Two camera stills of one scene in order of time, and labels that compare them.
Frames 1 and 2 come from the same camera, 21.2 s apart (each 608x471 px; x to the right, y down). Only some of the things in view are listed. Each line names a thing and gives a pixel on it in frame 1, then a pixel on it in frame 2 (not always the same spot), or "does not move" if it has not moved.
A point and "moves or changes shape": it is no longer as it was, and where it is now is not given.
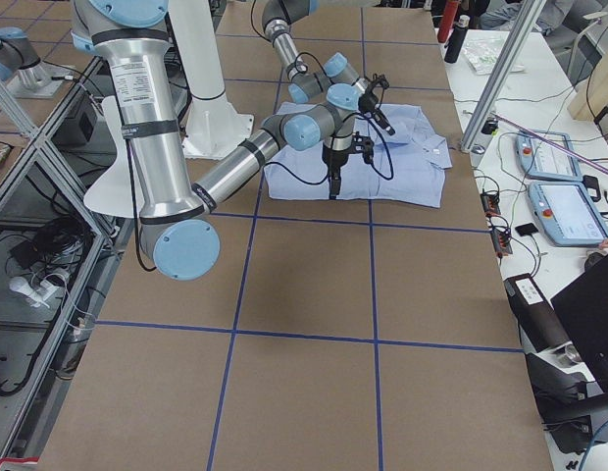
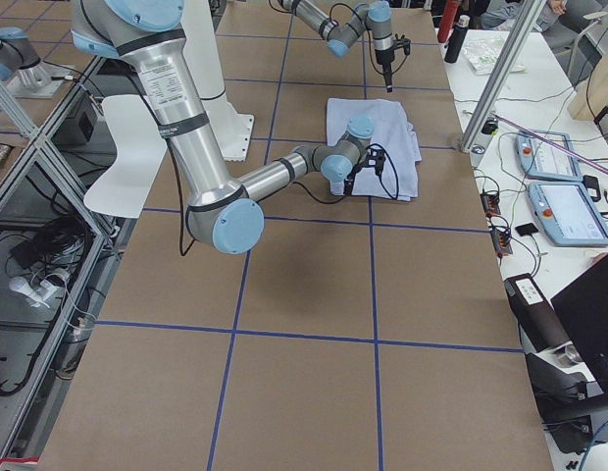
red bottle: x=448 y=21 does not move
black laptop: x=590 y=307 does not move
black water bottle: x=455 y=43 does not move
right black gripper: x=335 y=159 → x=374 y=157
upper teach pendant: x=544 y=154 does not move
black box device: x=537 y=323 does not move
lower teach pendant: x=567 y=214 does not move
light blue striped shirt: x=407 y=168 moves or changes shape
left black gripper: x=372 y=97 → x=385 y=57
